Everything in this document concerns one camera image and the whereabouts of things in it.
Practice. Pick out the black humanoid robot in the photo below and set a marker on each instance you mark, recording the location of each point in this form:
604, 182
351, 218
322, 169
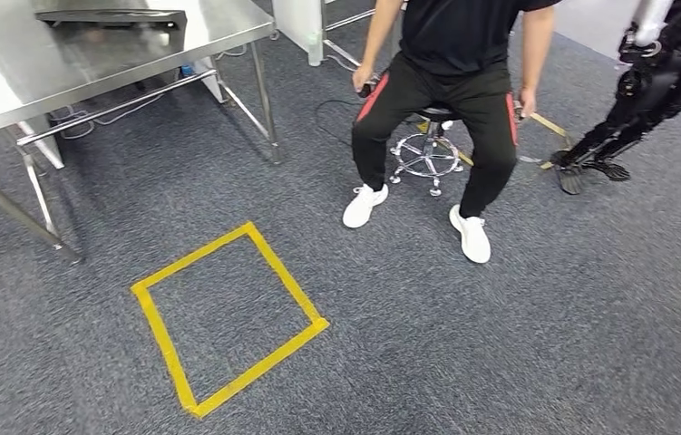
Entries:
658, 78

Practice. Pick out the white box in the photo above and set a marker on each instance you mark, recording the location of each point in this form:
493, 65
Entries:
211, 81

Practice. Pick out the black plastic license plate bracket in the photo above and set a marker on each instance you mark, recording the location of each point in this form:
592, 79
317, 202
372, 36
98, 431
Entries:
112, 17

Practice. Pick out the person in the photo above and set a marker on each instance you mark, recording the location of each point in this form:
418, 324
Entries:
454, 36

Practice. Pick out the chrome stool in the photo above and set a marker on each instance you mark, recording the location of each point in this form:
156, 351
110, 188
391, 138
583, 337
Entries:
427, 156

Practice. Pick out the yellow floor tape strip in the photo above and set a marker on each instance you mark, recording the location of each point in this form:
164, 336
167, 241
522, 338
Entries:
550, 126

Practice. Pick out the black handheld controller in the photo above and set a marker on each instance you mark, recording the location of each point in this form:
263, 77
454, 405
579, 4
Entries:
365, 90

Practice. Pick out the yellow floor tape square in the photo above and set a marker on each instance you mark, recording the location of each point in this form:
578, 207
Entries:
160, 336

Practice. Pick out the stainless steel workbench table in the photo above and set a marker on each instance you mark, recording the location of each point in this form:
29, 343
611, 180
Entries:
45, 60

